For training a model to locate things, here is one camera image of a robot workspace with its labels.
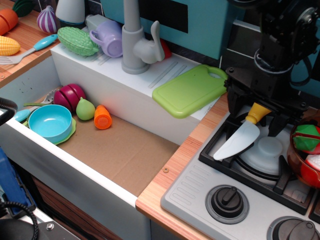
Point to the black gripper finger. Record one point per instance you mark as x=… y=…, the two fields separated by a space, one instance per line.
x=278 y=122
x=236 y=98

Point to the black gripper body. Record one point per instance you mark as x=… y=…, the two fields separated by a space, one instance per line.
x=270 y=90

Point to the toy knife yellow handle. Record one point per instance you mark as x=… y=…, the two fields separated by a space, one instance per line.
x=245 y=135

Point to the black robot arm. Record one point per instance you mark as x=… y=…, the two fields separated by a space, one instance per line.
x=281 y=64

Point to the green plastic cutting board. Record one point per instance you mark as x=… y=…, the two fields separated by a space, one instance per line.
x=189 y=92

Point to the green red toy vegetable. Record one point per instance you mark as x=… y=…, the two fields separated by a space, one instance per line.
x=306 y=138

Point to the white burner disc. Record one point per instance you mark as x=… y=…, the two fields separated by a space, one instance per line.
x=264 y=155

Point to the red white toy tomato slice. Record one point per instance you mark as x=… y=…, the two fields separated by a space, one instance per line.
x=310 y=170

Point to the brown transparent toy pot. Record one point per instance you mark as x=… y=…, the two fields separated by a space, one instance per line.
x=296 y=157

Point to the black stove grate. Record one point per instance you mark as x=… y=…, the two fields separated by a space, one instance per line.
x=284 y=188

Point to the red toy behind faucet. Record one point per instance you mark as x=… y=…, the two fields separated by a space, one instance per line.
x=166 y=49

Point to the black stove knob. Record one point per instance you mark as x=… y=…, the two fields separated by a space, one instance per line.
x=292 y=228
x=227 y=204

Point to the grey toy faucet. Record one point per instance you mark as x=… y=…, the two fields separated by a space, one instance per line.
x=138 y=53

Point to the brown cardboard sink liner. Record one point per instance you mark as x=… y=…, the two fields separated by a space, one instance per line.
x=122 y=159

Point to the orange toy carrot piece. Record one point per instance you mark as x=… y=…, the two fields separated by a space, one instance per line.
x=102 y=118

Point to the purple plastic cup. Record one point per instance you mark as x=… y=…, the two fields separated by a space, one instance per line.
x=108 y=35

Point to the green toy pear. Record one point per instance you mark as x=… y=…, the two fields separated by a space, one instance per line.
x=85 y=110

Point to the green plastic plate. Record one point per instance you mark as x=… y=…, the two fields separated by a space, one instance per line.
x=68 y=135

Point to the magenta toy red onion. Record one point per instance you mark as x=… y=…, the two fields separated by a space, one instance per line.
x=69 y=96

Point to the green toy bitter gourd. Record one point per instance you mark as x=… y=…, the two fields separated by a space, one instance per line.
x=77 y=41

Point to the blue plastic bowl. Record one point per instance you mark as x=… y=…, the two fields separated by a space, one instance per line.
x=50 y=111

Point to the white cone toy container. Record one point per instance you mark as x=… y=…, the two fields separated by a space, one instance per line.
x=71 y=11

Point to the purple striped toy onion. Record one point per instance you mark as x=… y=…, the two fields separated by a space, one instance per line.
x=46 y=20

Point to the yellow toy corn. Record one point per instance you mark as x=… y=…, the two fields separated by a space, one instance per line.
x=8 y=46

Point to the blue box lower left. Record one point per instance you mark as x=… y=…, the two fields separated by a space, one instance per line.
x=13 y=189

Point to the orange toy carrot with leaves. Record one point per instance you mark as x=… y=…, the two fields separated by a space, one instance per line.
x=9 y=17

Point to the grey fork blue handle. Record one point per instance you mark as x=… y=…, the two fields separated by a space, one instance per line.
x=22 y=115

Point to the grey spatula blue handle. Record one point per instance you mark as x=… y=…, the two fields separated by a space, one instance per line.
x=40 y=45

